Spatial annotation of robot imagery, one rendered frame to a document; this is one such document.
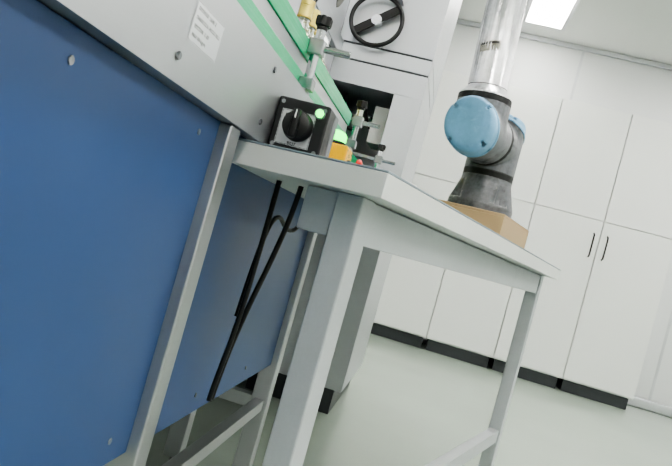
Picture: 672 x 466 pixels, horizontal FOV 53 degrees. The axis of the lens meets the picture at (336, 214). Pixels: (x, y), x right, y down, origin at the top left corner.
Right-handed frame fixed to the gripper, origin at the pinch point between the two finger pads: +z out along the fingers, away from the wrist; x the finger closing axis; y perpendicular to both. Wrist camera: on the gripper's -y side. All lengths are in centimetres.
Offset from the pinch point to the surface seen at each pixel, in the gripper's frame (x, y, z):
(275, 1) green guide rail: 15, 79, 29
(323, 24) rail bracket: 16, 57, 24
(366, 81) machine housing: -1, -88, -3
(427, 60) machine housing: 20, -88, -16
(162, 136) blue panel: 15, 101, 52
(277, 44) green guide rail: 15, 73, 33
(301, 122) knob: 21, 73, 43
